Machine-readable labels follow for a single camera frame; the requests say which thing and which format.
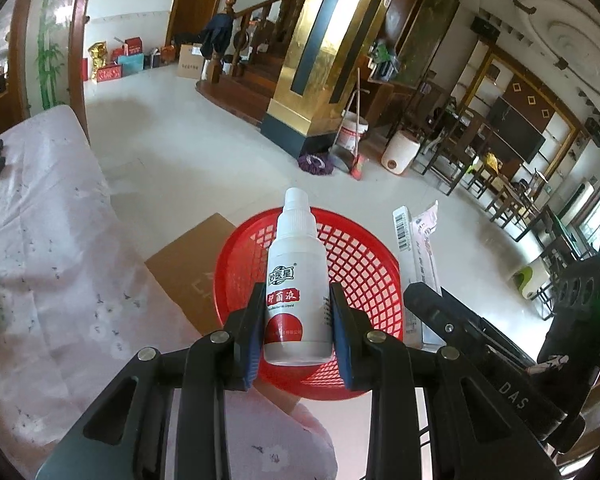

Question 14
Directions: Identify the long white paper package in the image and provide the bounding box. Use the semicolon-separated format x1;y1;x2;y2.
392;202;444;352

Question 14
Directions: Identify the red plastic mesh basket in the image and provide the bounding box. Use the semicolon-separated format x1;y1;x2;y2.
213;207;403;401

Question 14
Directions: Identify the white spray bottle red label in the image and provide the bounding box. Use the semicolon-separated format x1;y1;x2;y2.
263;188;332;366

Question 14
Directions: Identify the pink floral tablecloth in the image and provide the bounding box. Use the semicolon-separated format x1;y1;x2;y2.
0;105;199;479

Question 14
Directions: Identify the brown cardboard box under basket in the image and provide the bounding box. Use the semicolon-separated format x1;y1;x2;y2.
146;214;235;336

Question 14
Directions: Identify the black television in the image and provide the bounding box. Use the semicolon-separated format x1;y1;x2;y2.
486;96;545;162

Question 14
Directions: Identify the dark wooden chair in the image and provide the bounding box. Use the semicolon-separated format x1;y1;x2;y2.
424;107;489;196

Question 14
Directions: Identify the white cylindrical stool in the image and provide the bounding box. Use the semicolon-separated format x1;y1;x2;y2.
380;130;420;176

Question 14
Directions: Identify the grey dustpan and broom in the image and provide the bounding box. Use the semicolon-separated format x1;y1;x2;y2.
328;70;366;181

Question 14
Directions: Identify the white plastic bucket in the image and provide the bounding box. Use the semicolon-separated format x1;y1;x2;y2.
336;112;368;154

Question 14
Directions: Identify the red gift boxes pile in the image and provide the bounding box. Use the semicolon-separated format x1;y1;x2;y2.
87;37;145;82

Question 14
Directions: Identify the cardboard box by stairs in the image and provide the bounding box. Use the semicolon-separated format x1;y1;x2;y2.
176;44;206;80

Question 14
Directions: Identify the dark jacket on railing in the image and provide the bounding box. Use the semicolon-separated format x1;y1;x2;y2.
200;13;234;60

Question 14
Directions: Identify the gold and black pillar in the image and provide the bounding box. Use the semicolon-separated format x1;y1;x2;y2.
258;0;444;162

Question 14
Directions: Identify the wooden staircase railing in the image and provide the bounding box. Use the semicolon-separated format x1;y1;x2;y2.
202;0;306;96

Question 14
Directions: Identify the brown wooden door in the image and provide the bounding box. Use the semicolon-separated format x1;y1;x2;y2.
164;0;233;49

